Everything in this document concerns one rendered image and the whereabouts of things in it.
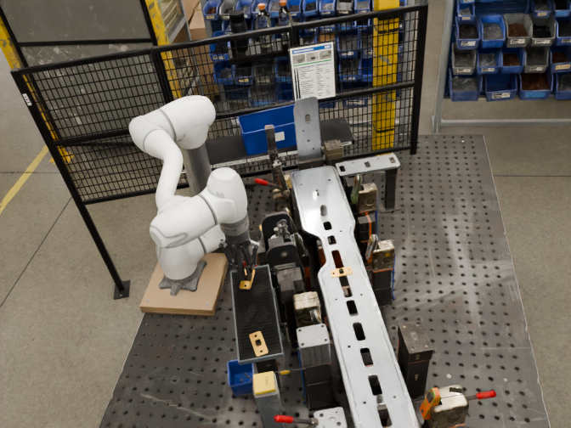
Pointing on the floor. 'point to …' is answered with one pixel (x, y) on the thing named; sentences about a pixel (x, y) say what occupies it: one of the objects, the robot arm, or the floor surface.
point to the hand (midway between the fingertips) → (245, 271)
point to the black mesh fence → (220, 102)
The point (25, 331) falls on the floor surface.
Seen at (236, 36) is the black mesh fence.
